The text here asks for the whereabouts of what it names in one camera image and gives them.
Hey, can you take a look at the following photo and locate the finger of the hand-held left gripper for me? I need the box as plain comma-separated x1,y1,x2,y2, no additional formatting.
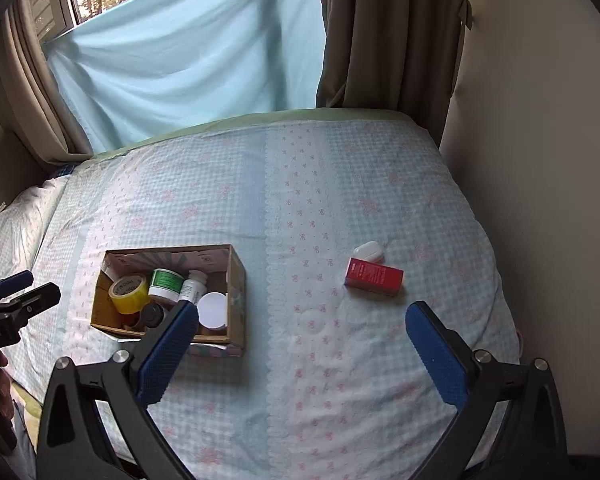
0,270,34,306
0,282,61,333

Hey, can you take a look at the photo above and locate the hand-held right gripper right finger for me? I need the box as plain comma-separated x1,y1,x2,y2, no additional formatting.
404,301,568,480

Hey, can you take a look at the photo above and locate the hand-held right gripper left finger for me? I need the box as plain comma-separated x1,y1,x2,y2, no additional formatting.
36,300,201,480

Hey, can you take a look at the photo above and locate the small black white jar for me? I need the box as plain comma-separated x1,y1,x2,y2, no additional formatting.
140,302,167,331

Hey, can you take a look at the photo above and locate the green lid white jar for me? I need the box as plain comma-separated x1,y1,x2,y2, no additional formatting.
147,269,185,305

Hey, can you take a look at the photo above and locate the yellowish tape roll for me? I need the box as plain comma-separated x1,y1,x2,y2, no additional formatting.
108,275,150,313

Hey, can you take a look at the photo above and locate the white pill bottle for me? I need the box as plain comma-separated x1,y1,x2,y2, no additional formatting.
178,270,208,306

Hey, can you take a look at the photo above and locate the red carton box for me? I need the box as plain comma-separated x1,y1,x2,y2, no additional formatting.
344,257,405,297

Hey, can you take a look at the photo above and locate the cardboard box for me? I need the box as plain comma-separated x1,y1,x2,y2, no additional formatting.
90,244,247,358

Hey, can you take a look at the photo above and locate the small white case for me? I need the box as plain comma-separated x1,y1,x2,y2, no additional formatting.
354,241,384,264

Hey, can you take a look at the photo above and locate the checkered pillow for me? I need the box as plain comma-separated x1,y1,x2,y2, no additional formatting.
0,177,73,286

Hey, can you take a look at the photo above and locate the yellow patterned cloth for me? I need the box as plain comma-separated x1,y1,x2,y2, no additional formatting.
12,385,43,421

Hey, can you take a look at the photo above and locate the beige headboard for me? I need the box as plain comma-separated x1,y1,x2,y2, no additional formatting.
0,125,46,233

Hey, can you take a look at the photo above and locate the beige curtain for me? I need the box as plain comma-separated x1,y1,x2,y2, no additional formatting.
315,0,468,143
0,0,93,166

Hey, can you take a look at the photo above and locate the light blue hanging cloth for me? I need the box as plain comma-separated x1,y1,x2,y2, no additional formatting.
46,0,327,153

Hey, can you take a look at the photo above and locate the curtain tieback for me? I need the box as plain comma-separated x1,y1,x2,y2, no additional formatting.
457,0,476,31

